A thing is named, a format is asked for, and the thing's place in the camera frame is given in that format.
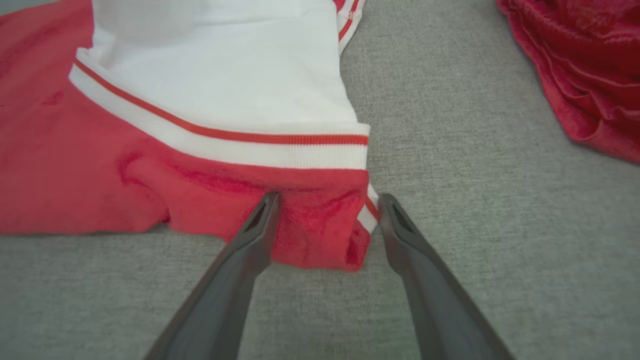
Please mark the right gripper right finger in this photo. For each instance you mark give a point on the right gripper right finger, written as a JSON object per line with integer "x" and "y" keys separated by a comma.
{"x": 435, "y": 300}

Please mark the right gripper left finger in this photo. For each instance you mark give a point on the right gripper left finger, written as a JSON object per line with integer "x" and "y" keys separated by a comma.
{"x": 225, "y": 295}

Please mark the red and white shirt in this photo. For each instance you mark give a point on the red and white shirt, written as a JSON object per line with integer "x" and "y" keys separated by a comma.
{"x": 75, "y": 175}

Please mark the red shorts with white stripe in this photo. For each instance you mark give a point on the red shorts with white stripe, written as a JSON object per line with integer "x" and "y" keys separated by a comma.
{"x": 590, "y": 65}

